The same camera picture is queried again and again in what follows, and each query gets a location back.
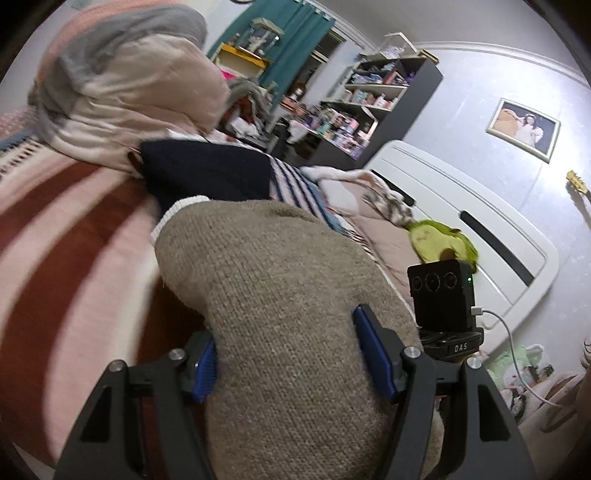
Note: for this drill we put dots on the green avocado plush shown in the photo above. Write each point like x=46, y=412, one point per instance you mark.
x=434, y=237

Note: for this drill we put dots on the clear box on bookshelf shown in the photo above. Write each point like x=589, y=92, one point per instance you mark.
x=397, y=44

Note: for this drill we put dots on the dark tall bookshelf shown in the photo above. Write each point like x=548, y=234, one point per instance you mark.
x=420, y=87

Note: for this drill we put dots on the dark cluttered desk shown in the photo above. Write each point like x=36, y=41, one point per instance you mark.
x=323, y=145

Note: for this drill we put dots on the mannequin head with wig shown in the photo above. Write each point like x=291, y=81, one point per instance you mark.
x=300, y=90

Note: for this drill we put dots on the clear figure display case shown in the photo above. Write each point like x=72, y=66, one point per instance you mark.
x=261, y=34

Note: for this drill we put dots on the yellow shelf rack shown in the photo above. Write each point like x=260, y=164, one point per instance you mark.
x=242, y=51

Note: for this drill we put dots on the white fleece blanket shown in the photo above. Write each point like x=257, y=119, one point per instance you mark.
x=337, y=175

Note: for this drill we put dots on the teal curtain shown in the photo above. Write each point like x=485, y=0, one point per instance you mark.
x=295, y=32

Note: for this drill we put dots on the pink ribbed pillow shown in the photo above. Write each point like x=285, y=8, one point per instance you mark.
x=383, y=240

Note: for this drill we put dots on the framed wall photo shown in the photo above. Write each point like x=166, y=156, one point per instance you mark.
x=524, y=129

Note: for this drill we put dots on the patterned crumpled cloth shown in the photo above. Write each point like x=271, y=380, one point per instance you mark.
x=392, y=207

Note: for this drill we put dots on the pile of clothes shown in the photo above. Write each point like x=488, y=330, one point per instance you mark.
x=251, y=99

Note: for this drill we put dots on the black knit sweater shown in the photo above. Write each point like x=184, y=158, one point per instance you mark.
x=207, y=170

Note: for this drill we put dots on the yellow guitar headstock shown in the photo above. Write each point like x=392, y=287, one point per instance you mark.
x=577, y=181

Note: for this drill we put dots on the brown knit sweater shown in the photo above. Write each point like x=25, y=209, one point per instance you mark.
x=286, y=323

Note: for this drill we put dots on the person's right forearm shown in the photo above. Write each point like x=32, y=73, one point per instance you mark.
x=563, y=397

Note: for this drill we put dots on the striped bed blanket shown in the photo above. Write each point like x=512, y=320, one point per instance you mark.
x=69, y=230

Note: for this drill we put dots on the rolled pink grey quilt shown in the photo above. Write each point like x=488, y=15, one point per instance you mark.
x=138, y=78

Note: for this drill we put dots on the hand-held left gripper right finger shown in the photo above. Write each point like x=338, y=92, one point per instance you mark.
x=374, y=350

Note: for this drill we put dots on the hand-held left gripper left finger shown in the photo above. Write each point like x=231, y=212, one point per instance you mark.
x=207, y=369

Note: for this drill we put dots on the white bed headboard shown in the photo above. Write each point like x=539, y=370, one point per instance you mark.
x=438, y=194

